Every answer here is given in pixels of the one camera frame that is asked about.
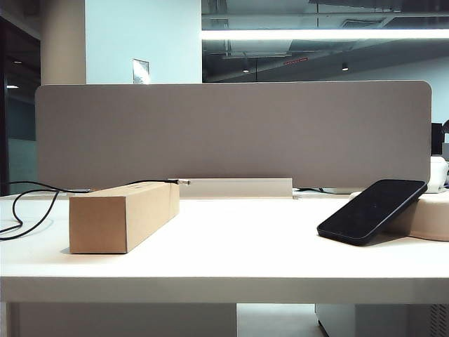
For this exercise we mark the red ceiling sign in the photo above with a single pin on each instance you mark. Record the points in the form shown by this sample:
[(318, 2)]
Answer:
[(296, 61)]

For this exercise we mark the white desk panel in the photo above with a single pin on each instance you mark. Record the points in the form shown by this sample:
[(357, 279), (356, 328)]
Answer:
[(122, 321)]

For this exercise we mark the grey fabric desk divider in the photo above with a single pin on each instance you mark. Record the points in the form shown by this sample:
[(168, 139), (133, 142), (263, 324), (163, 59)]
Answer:
[(228, 133)]

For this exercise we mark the white ceiling light strip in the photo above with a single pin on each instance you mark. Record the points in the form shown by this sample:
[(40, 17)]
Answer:
[(315, 34)]

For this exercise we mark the brown cardboard box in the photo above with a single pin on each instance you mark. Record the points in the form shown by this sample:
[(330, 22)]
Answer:
[(105, 224)]

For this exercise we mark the black monitor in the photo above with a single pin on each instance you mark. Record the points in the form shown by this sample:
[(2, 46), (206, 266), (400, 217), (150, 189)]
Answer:
[(436, 138)]

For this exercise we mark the beige pulp tray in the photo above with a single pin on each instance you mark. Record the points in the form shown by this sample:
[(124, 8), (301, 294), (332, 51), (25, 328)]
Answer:
[(431, 217)]

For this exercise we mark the black ceiling spot lamp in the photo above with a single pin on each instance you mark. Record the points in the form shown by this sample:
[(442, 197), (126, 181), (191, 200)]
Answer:
[(345, 66)]

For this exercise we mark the white rounded container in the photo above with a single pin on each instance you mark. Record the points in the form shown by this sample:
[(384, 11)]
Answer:
[(438, 172)]

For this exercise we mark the black smartphone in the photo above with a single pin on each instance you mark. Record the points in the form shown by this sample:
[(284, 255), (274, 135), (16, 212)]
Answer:
[(372, 210)]

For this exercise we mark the framed wall notice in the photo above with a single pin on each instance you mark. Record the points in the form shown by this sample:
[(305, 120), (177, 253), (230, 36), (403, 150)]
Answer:
[(141, 71)]

